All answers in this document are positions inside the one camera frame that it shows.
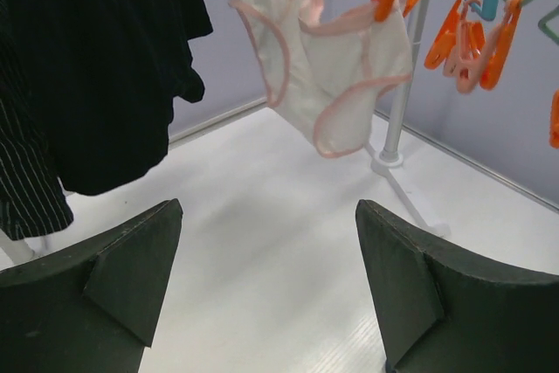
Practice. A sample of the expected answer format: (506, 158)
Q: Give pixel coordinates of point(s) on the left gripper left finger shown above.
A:
(92, 307)

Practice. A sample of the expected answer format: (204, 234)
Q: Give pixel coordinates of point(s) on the rear black shorts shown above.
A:
(32, 201)

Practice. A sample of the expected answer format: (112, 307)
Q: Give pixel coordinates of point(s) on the front black shorts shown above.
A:
(104, 75)

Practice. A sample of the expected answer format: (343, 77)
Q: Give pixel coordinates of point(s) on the black shorts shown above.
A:
(104, 75)
(32, 201)

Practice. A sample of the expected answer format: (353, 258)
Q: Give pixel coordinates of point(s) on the metal clothes rack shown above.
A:
(388, 162)

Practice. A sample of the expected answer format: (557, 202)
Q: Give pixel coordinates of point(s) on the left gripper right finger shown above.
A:
(444, 309)

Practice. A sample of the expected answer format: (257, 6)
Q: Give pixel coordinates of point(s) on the white underwear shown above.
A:
(324, 78)

